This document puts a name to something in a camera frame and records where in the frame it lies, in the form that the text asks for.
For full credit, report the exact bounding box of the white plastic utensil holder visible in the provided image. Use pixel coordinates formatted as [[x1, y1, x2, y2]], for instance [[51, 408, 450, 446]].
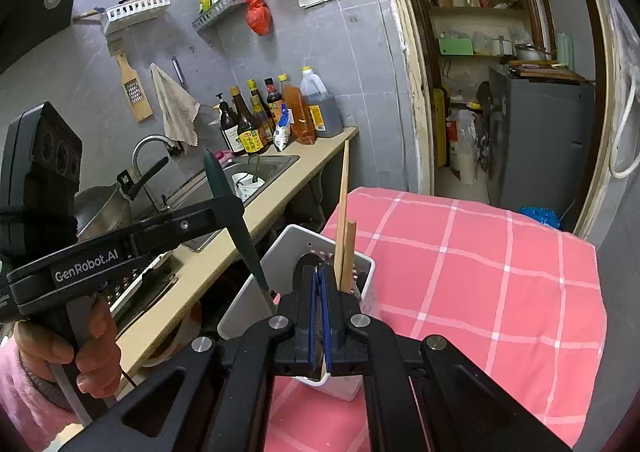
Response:
[[217, 223, 378, 402]]

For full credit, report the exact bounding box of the dark green handled knife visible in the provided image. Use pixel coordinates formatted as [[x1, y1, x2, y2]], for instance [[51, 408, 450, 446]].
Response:
[[204, 151, 276, 314]]

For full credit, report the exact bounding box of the wooden chopstick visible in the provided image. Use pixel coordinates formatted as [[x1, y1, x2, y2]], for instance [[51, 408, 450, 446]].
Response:
[[319, 139, 352, 378], [340, 220, 357, 294]]

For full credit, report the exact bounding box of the pink sleeve forearm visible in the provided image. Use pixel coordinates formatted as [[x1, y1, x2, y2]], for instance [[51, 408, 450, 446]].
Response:
[[1, 338, 78, 451]]

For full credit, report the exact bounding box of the left hand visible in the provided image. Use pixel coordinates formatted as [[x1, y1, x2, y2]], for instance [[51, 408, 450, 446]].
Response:
[[13, 298, 122, 399]]

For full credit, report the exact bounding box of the black wok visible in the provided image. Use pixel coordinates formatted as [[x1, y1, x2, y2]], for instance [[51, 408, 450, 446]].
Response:
[[74, 156, 169, 242]]

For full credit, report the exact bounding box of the steel faucet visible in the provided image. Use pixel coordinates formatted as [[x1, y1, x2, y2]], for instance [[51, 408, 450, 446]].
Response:
[[131, 134, 186, 211]]

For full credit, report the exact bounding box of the white perforated cup in sink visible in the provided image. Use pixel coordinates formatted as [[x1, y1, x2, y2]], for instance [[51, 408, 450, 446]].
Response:
[[232, 172, 265, 203]]

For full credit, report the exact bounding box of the pink checked tablecloth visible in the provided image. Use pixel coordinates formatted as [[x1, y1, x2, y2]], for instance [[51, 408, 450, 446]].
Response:
[[261, 185, 609, 452]]

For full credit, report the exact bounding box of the wooden grater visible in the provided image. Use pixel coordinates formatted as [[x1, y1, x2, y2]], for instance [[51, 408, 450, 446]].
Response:
[[107, 39, 153, 123]]

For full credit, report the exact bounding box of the stainless steel sink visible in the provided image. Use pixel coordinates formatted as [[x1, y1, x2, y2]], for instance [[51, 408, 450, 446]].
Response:
[[159, 153, 302, 253]]

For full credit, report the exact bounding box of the beige hanging towel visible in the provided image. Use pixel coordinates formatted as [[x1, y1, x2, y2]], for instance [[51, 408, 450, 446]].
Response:
[[150, 63, 201, 146]]

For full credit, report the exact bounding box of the pink scrub brush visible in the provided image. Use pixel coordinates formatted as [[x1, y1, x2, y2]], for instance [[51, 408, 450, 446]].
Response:
[[213, 151, 234, 169]]

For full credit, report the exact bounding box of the dark soy sauce bottle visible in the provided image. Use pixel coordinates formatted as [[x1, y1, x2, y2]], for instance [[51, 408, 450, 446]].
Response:
[[217, 93, 245, 156]]

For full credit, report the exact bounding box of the tall dark vinegar bottle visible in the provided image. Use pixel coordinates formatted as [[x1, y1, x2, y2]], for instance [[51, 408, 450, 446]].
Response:
[[230, 86, 268, 155]]

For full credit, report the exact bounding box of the blue white seasoning bag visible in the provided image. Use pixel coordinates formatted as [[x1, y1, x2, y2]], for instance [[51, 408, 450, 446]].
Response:
[[273, 103, 291, 152]]

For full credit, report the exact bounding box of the orange sauce bottle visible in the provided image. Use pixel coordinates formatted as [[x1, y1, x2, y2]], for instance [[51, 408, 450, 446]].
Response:
[[278, 74, 316, 145]]

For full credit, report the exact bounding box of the grey cabinet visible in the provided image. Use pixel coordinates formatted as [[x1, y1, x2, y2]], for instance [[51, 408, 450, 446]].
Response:
[[487, 68, 596, 231]]

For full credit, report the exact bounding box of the red plastic bag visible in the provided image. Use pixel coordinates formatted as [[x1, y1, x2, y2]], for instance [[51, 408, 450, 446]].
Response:
[[245, 0, 271, 36]]

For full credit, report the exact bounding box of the green box on shelf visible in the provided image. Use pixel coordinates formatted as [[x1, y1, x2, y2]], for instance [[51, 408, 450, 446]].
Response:
[[437, 37, 474, 56]]

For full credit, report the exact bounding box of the white wall shelf basket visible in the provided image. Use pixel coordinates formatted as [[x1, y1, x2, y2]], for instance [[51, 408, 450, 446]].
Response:
[[100, 0, 171, 37]]

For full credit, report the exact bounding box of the grey wall shelf basket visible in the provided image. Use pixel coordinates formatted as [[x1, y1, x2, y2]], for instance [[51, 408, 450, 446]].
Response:
[[192, 0, 245, 31]]

